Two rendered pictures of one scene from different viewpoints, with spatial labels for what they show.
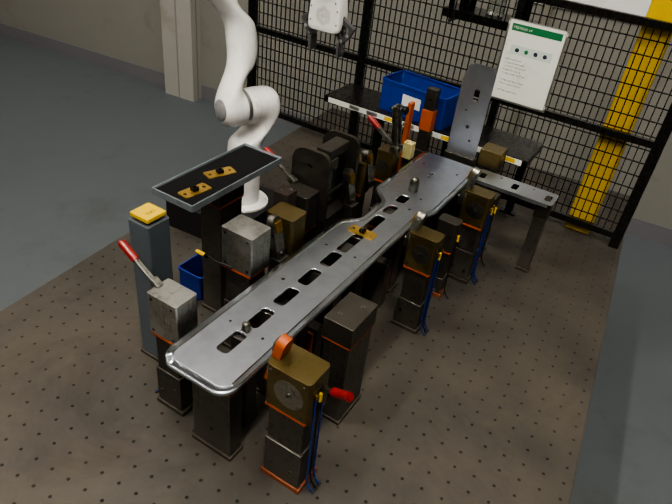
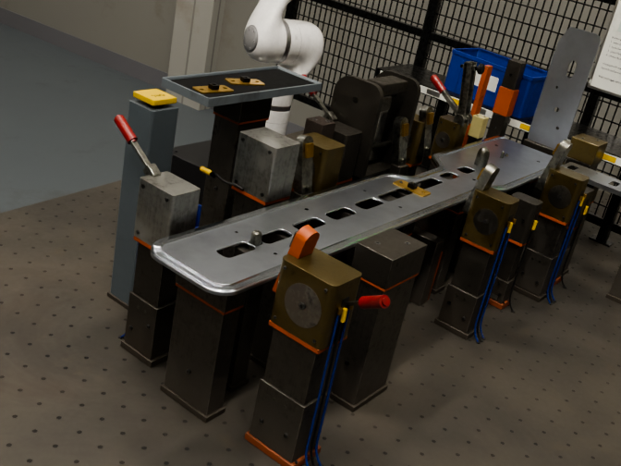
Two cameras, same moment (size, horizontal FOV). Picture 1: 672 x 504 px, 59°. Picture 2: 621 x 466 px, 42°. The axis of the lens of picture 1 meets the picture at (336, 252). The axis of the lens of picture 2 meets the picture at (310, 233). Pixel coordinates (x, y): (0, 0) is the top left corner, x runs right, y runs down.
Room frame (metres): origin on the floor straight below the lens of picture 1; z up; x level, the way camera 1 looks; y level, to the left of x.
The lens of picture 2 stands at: (-0.28, -0.04, 1.62)
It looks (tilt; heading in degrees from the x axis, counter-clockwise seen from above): 24 degrees down; 6
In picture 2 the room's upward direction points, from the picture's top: 12 degrees clockwise
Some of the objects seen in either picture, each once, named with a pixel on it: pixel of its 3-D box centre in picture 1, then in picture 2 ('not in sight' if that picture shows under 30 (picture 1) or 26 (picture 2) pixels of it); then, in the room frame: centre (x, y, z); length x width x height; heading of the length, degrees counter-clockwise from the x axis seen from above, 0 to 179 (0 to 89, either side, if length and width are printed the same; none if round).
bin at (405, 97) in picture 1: (421, 99); (498, 81); (2.37, -0.27, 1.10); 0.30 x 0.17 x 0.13; 56
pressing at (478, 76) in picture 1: (470, 111); (563, 89); (2.09, -0.42, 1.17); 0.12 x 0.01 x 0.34; 62
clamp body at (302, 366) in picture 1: (298, 424); (307, 365); (0.84, 0.03, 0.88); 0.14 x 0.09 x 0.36; 62
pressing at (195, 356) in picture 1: (360, 237); (408, 192); (1.43, -0.07, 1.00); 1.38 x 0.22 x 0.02; 152
